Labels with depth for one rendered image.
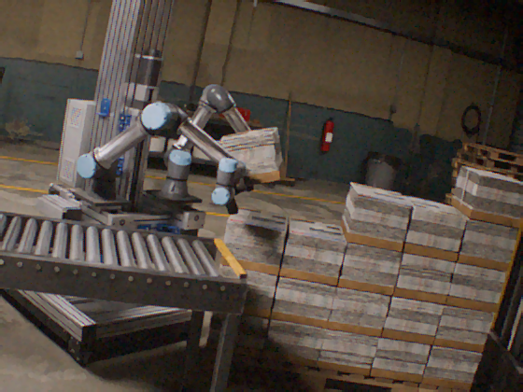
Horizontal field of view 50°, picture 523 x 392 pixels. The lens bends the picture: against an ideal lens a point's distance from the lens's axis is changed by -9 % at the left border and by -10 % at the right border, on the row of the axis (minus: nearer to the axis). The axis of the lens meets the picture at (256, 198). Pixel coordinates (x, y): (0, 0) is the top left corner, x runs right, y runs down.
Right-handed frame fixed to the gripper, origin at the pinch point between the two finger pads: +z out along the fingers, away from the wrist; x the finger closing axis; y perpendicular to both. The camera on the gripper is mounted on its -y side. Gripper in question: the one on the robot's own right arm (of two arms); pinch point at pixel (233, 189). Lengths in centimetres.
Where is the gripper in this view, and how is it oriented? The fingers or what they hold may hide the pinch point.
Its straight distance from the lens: 288.8
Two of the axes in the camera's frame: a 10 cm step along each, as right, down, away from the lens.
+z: 1.2, -1.7, 9.8
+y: -1.8, -9.7, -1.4
